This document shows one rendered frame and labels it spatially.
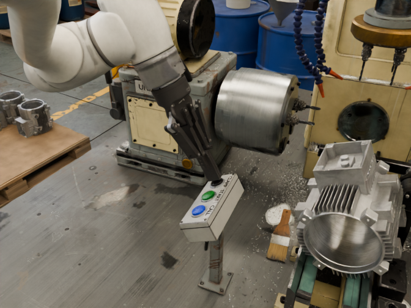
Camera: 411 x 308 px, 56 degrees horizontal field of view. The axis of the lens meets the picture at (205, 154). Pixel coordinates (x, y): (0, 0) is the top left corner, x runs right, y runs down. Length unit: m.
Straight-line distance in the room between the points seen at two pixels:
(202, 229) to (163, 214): 0.42
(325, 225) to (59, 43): 0.69
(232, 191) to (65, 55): 0.43
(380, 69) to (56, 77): 0.97
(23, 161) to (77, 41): 2.08
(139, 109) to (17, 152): 1.77
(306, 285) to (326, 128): 0.59
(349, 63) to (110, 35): 0.83
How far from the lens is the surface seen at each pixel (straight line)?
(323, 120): 1.30
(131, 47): 0.74
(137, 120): 1.24
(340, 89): 1.25
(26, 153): 2.86
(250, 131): 1.11
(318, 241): 0.92
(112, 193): 1.29
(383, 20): 1.05
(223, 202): 0.81
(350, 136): 1.30
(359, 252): 0.94
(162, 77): 0.74
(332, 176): 0.85
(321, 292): 0.98
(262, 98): 1.09
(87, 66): 0.76
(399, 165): 1.10
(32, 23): 0.51
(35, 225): 1.24
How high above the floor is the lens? 1.60
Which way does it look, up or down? 34 degrees down
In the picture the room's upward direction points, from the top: straight up
